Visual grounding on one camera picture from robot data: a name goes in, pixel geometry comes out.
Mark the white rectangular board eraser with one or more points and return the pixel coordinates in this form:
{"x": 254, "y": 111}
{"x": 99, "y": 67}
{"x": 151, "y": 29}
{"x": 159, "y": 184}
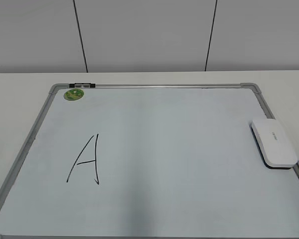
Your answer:
{"x": 275, "y": 146}

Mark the round green magnet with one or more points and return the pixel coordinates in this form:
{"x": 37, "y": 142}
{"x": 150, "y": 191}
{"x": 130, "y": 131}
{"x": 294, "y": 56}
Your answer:
{"x": 73, "y": 94}

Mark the black and silver board clip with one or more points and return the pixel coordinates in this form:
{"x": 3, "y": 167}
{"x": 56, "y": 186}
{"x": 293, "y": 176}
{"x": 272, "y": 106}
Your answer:
{"x": 82, "y": 85}

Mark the white board with grey frame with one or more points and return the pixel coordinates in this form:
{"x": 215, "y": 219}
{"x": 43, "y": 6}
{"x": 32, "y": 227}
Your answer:
{"x": 162, "y": 161}

